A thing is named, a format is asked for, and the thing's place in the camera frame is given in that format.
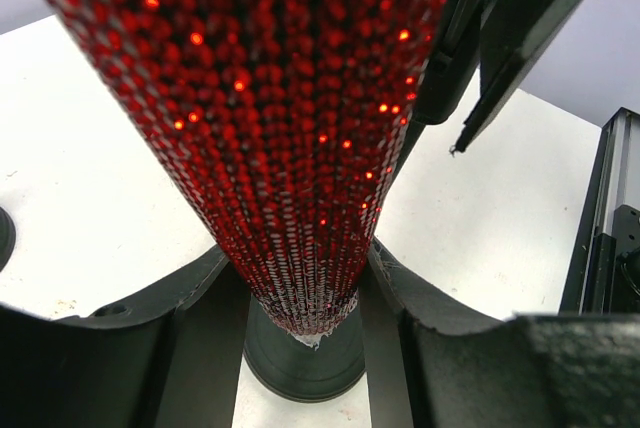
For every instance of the black round-base clip stand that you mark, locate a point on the black round-base clip stand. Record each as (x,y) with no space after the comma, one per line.
(301,373)

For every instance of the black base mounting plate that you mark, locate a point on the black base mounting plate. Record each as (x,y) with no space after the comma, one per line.
(603,274)

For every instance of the black round-base rear stand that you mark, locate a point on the black round-base rear stand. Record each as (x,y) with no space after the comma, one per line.
(7,237)

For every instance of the red glitter microphone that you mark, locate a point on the red glitter microphone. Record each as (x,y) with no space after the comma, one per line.
(280,121)

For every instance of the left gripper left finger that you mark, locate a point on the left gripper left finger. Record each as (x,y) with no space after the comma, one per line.
(166,356)

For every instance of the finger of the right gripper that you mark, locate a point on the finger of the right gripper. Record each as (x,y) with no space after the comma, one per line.
(514,36)

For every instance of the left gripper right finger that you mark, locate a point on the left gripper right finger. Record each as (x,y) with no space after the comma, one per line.
(432,361)

